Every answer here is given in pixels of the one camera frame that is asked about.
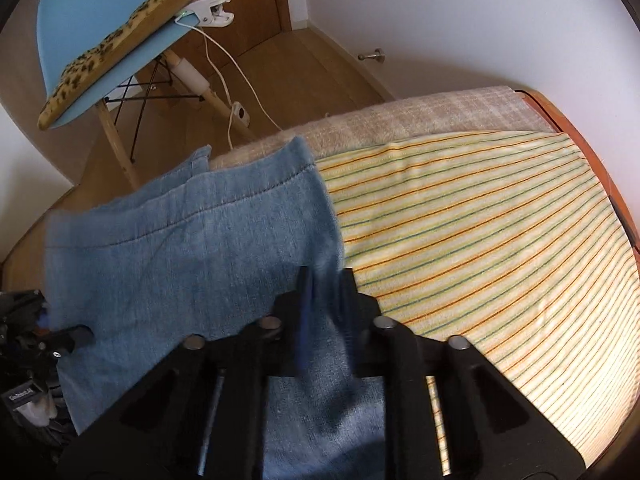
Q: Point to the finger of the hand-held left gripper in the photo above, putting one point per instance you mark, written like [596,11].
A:
[75,336]

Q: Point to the metal door stopper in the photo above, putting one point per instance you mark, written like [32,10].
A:
[375,55]

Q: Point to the blue denim pants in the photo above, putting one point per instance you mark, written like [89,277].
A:
[200,260]

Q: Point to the striped yellow bed sheet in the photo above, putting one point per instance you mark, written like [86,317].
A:
[475,235]

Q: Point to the white chair leg wrap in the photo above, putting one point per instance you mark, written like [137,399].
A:
[187,74]

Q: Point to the leopard print cushion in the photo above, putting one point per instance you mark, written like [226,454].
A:
[100,60]

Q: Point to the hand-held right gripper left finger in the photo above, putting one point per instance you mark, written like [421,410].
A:
[304,320]

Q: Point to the light blue chair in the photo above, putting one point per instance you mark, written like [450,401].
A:
[75,10]

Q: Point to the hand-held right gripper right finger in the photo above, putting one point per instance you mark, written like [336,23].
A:
[357,310]

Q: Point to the orange wooden bed frame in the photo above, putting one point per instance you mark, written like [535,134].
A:
[575,120]

